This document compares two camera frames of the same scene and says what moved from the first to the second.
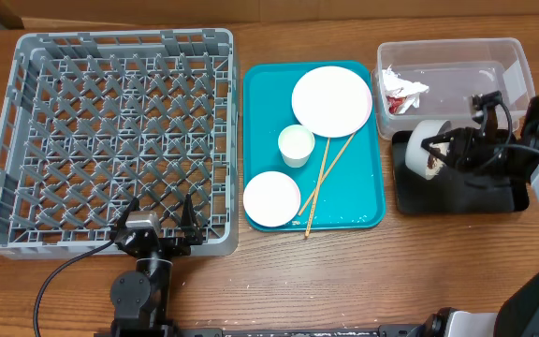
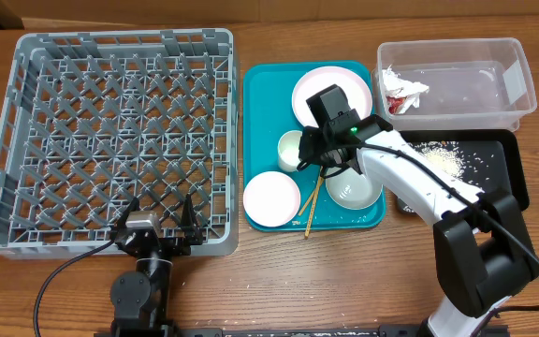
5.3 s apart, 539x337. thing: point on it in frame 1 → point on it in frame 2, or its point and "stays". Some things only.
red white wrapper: x=400 y=94 stays
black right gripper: x=462 y=147 → x=311 y=147
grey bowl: x=422 y=164 → x=352 y=189
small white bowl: x=271 y=198 stays
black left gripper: x=191 y=232 stays
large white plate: x=332 y=101 stays
